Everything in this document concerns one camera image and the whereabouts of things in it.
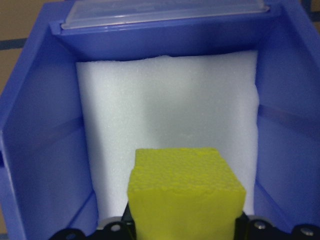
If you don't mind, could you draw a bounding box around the yellow foam block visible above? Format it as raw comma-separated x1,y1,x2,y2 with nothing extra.
126,147,247,240

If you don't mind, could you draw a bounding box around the blue plastic storage bin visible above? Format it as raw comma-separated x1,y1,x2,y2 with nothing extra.
0,0,320,240

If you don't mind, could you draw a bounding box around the white foam sheet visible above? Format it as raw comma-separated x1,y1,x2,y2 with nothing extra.
74,49,260,224

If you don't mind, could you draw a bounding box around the clear plastic label holder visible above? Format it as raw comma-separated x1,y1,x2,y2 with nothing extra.
60,0,271,31

